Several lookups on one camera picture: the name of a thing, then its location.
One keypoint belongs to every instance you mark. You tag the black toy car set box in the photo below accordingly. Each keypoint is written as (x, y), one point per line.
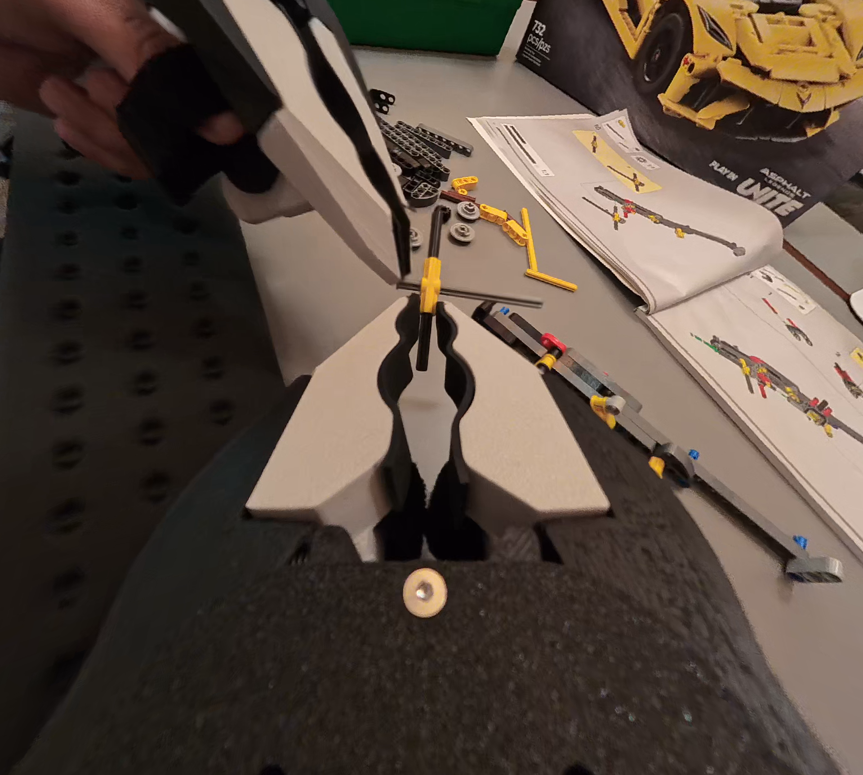
(573, 80)

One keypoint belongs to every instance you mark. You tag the white stand base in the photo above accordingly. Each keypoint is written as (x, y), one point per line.
(856, 304)

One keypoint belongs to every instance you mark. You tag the yellow toy brick connector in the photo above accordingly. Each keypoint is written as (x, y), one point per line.
(429, 279)

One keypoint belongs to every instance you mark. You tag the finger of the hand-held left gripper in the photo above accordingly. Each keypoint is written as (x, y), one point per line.
(317, 161)
(354, 87)

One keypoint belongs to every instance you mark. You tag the grey toy beam assembly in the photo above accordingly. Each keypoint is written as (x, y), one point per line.
(586, 377)

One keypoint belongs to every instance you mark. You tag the long dark grey toy axle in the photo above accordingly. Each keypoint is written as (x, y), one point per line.
(485, 296)

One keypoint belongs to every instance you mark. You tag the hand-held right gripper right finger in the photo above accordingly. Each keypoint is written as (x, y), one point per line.
(532, 444)

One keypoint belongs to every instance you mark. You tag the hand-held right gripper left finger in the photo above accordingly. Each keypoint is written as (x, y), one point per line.
(323, 444)

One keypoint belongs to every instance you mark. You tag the person's left hand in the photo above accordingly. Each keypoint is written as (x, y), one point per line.
(60, 13)

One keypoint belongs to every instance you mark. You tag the black perforated chair armrest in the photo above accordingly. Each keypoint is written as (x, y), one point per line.
(101, 350)

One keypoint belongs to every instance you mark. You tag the white instruction booklet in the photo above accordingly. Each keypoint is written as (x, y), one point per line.
(708, 235)

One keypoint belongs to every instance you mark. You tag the pile of toy brick pieces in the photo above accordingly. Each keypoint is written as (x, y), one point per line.
(418, 148)

